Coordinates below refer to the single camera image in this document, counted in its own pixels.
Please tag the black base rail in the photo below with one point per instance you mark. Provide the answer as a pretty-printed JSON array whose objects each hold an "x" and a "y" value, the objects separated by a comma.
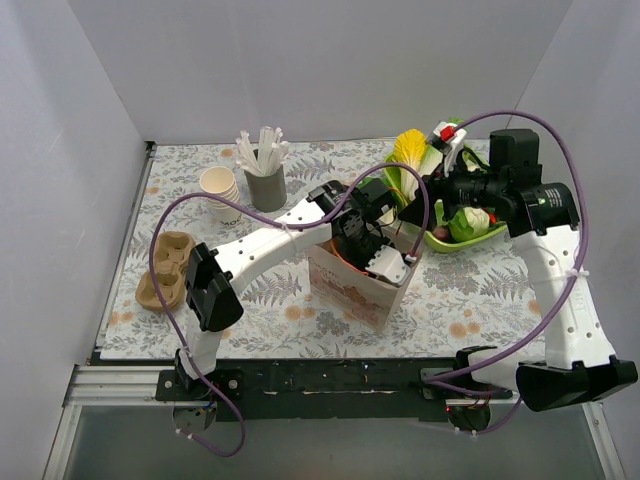
[{"x": 269, "y": 389}]

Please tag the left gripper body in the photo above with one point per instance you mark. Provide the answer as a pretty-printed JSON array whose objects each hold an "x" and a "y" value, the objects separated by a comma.
[{"x": 360, "y": 250}]

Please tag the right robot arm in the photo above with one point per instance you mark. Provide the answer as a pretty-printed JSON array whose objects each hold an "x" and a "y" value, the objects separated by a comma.
[{"x": 579, "y": 364}]

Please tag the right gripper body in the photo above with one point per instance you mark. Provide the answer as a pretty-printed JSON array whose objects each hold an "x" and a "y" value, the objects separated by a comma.
[{"x": 432, "y": 189}]

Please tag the floral table mat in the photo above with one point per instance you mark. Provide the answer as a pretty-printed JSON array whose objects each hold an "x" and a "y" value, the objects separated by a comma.
[{"x": 476, "y": 296}]

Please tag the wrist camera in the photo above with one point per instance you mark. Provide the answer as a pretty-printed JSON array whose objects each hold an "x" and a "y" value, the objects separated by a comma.
[
  {"x": 390, "y": 265},
  {"x": 448, "y": 139}
]

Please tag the grey straw holder cup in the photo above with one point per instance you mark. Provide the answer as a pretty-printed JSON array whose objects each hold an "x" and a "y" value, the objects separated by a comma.
[{"x": 267, "y": 193}]

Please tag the brown paper bag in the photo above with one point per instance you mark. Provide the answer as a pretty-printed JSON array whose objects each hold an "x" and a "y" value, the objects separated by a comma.
[{"x": 371, "y": 301}]

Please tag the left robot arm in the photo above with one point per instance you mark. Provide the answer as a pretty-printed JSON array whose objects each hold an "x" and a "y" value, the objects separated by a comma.
[{"x": 215, "y": 278}]

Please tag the green napa cabbage toy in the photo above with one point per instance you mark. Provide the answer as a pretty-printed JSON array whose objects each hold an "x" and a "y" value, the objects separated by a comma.
[{"x": 456, "y": 122}]

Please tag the stack of paper cups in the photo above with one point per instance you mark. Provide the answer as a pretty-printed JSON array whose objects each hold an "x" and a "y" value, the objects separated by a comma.
[{"x": 221, "y": 181}]

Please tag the yellow napa cabbage toy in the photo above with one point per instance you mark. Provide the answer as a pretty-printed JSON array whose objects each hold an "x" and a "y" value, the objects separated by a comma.
[{"x": 411, "y": 148}]

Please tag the green vegetable tray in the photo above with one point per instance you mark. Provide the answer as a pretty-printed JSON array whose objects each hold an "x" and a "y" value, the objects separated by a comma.
[{"x": 473, "y": 161}]

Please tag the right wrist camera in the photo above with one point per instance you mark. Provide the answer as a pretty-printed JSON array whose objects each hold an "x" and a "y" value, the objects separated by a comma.
[{"x": 448, "y": 139}]

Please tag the cardboard cup carrier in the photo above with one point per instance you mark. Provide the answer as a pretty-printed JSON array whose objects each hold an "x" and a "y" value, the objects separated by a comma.
[{"x": 171, "y": 256}]

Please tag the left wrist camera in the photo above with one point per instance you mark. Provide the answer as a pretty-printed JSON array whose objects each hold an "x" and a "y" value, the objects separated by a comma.
[{"x": 390, "y": 265}]

